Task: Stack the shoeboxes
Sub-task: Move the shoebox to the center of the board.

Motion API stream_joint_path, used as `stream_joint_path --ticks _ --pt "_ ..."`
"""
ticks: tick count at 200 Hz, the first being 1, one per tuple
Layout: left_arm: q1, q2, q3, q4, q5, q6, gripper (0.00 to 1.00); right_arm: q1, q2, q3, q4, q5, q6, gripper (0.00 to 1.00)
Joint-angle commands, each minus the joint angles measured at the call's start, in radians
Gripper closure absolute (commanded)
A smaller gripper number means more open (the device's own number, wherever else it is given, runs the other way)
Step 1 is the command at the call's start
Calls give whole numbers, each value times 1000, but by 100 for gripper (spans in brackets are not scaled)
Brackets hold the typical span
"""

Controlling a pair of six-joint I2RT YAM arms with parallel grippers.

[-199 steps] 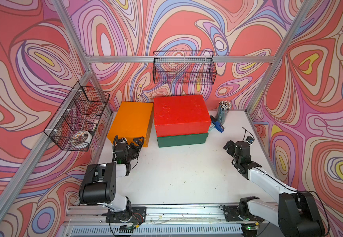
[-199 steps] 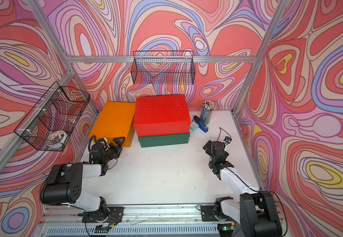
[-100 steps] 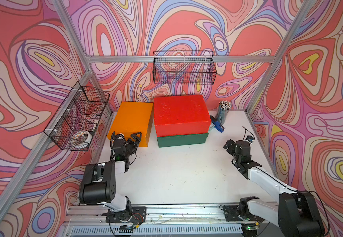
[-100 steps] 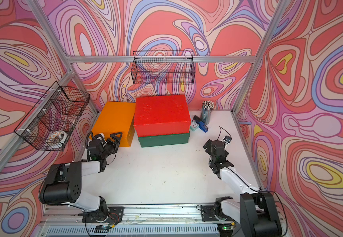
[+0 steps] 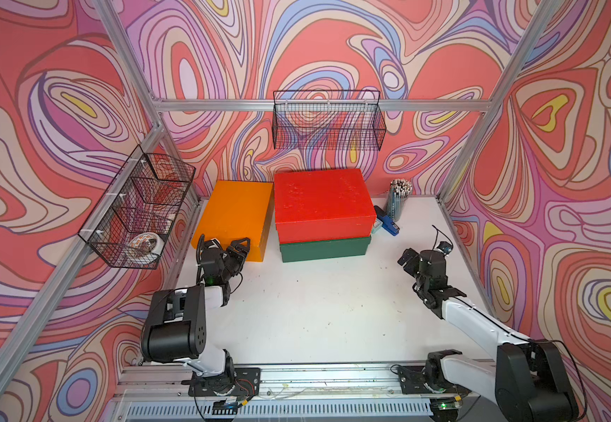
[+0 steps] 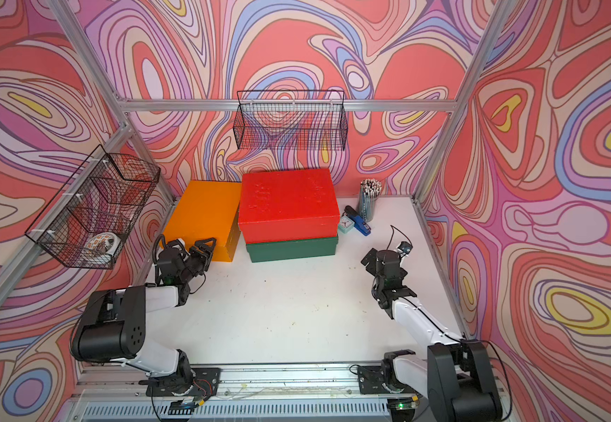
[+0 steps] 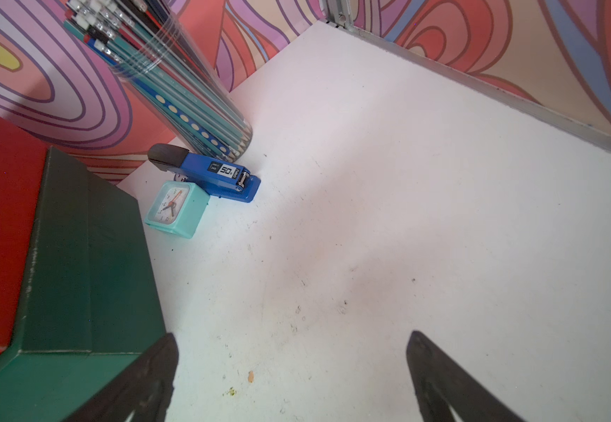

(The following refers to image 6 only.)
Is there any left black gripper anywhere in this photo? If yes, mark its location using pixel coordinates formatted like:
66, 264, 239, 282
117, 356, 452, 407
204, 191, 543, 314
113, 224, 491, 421
177, 238, 215, 286

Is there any orange shoebox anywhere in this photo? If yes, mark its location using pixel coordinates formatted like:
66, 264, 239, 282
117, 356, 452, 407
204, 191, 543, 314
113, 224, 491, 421
163, 181, 241, 262

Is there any red shoebox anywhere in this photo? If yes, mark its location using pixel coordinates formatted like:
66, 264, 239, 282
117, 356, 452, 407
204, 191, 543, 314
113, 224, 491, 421
238, 169, 340, 244

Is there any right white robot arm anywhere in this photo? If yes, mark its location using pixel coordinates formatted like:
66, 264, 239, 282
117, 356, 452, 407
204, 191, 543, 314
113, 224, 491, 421
361, 242, 504, 421

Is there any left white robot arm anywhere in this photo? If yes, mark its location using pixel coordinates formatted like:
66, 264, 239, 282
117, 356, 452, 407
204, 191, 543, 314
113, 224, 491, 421
70, 235, 217, 391

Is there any blue black stapler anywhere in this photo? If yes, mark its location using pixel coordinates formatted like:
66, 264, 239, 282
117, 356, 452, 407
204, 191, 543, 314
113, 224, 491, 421
344, 205, 371, 237

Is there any small teal alarm clock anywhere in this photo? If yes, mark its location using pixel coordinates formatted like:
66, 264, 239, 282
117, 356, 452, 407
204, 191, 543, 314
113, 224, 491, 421
338, 216, 355, 234

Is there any green shoebox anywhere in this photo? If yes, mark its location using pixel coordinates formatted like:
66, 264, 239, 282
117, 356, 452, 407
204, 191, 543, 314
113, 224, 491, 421
247, 237, 339, 263

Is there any clear cup of pencils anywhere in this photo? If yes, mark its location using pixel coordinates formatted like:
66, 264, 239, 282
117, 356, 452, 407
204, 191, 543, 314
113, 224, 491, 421
357, 179, 383, 222

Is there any patterned bowl in basket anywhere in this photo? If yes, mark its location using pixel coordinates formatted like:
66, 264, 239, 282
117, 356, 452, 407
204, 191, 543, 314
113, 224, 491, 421
83, 232, 121, 266

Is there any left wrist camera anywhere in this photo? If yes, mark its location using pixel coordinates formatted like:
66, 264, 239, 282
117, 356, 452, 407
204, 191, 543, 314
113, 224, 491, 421
166, 238, 187, 254

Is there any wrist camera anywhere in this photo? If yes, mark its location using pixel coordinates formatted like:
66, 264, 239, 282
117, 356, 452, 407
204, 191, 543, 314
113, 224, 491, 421
166, 238, 187, 254
396, 241, 414, 258

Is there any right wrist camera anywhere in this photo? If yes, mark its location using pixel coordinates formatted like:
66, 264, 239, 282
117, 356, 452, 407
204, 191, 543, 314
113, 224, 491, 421
396, 241, 414, 258

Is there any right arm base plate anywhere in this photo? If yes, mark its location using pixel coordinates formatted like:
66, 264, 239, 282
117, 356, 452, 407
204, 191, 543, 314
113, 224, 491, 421
349, 364, 415, 395

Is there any black wire basket left wall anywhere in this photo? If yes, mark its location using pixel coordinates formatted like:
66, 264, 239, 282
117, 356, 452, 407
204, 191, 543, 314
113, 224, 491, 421
25, 146, 160, 270

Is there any black wire basket wall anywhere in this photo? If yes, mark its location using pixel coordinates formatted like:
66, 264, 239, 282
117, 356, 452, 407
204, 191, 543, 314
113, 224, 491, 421
25, 146, 160, 270
233, 89, 349, 152

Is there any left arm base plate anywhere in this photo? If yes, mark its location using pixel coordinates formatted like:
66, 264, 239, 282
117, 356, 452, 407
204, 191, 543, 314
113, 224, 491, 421
139, 367, 221, 401

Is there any aluminium front rail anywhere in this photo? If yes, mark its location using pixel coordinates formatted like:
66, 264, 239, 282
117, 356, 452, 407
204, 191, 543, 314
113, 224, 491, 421
67, 360, 512, 422

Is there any black wire basket back wall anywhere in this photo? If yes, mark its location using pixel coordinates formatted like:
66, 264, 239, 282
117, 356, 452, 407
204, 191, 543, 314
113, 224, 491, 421
233, 89, 349, 152

